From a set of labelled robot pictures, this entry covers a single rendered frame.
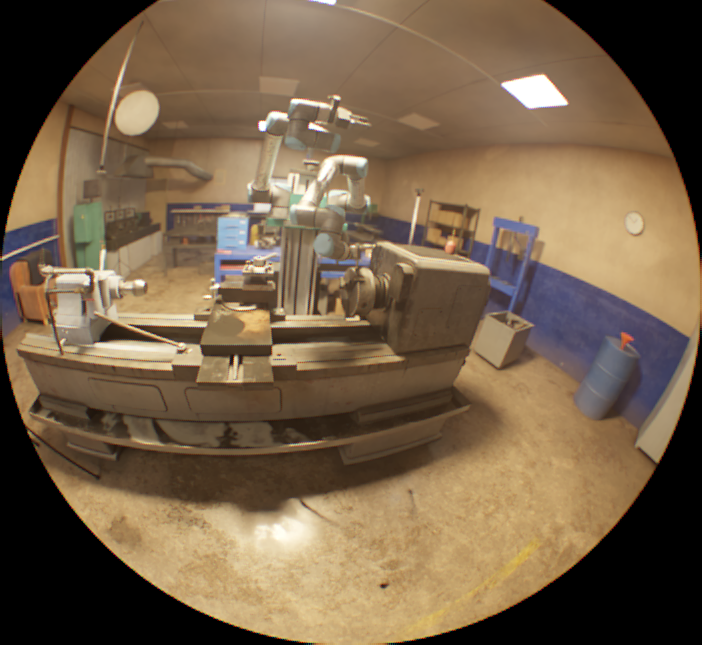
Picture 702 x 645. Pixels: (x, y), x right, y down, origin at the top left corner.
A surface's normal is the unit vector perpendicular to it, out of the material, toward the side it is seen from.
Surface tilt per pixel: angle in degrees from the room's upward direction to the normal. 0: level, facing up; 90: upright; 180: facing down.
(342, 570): 0
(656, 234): 90
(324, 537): 0
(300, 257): 90
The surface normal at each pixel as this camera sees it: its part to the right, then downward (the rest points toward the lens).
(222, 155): 0.33, 0.37
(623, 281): -0.93, -0.01
